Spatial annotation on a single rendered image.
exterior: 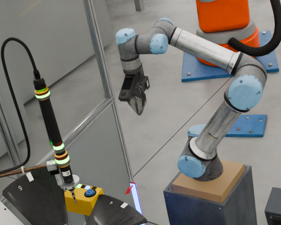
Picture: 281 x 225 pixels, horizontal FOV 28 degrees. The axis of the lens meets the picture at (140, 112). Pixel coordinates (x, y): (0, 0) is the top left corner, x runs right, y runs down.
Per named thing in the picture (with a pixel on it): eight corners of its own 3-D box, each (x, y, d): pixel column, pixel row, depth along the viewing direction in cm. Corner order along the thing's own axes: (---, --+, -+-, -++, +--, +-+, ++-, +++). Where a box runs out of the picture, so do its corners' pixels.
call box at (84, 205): (67, 213, 255) (61, 195, 250) (79, 199, 262) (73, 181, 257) (96, 220, 247) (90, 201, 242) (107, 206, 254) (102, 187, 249)
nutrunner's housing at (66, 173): (66, 193, 190) (28, 74, 167) (66, 187, 193) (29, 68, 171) (77, 191, 190) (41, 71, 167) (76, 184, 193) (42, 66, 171)
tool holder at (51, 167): (53, 193, 187) (46, 169, 182) (54, 181, 193) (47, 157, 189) (80, 187, 187) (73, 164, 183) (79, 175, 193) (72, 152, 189)
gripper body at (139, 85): (150, 88, 227) (146, 61, 222) (141, 99, 221) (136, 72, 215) (134, 87, 231) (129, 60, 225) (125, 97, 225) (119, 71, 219)
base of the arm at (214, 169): (198, 158, 261) (196, 140, 256) (228, 164, 253) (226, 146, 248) (183, 177, 250) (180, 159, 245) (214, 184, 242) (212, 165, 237)
